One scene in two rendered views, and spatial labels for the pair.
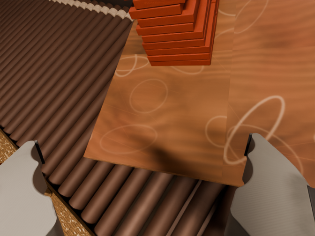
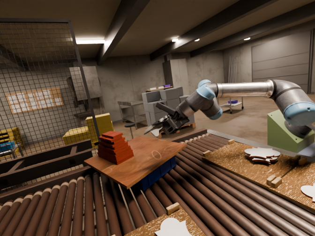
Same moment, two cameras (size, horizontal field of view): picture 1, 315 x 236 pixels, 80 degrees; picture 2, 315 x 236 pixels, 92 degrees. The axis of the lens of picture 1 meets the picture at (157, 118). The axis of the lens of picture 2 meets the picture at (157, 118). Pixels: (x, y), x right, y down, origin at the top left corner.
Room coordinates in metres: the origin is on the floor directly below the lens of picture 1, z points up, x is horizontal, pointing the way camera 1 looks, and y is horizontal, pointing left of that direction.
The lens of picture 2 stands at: (-0.01, 0.76, 1.46)
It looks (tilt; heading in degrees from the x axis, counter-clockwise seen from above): 12 degrees down; 272
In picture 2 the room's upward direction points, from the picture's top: 9 degrees counter-clockwise
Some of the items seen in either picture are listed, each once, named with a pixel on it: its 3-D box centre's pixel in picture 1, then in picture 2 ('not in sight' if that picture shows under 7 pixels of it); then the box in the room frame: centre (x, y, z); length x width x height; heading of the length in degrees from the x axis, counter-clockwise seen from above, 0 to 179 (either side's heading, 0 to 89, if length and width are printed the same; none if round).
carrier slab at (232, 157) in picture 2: not in sight; (246, 159); (-0.48, -0.11, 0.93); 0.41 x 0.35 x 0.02; 120
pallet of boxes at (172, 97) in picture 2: not in sight; (168, 110); (-0.19, -3.93, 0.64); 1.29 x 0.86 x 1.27; 24
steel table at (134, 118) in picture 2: not in sight; (133, 112); (1.20, -5.54, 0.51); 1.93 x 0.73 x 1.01; 118
